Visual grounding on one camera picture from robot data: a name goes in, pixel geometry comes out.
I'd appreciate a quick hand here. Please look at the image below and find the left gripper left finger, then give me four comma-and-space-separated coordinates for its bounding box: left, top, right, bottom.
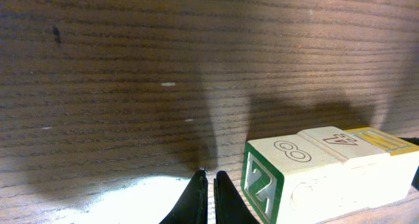
160, 170, 208, 224

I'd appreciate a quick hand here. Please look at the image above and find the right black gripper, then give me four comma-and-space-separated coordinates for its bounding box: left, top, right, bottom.
399, 137, 419, 192

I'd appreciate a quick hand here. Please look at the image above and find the white block number four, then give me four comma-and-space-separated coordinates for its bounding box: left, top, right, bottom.
298, 126, 390, 210

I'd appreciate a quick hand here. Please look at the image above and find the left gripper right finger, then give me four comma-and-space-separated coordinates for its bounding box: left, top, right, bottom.
213, 171, 259, 224

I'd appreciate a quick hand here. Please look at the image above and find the white block number eight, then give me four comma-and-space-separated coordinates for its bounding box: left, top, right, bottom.
241, 135, 343, 223

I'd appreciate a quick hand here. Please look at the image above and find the yellow letter block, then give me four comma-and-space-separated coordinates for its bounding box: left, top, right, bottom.
345, 126, 419, 208

